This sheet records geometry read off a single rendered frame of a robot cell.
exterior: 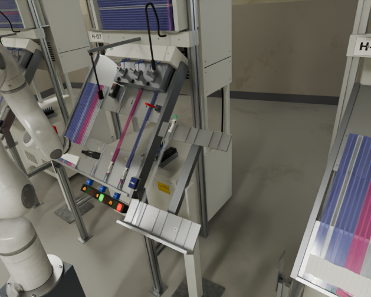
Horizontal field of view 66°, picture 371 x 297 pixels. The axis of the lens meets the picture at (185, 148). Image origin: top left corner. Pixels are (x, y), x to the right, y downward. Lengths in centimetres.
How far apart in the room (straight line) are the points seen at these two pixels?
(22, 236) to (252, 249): 146
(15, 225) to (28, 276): 19
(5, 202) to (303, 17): 381
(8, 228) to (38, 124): 37
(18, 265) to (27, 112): 51
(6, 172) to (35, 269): 37
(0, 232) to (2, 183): 19
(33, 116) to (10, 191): 34
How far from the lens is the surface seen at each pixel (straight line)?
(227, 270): 196
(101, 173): 157
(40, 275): 117
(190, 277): 168
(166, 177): 165
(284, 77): 431
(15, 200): 93
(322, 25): 416
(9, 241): 105
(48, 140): 116
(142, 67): 155
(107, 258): 214
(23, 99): 114
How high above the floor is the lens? 156
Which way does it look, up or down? 30 degrees down
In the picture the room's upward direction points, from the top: 5 degrees counter-clockwise
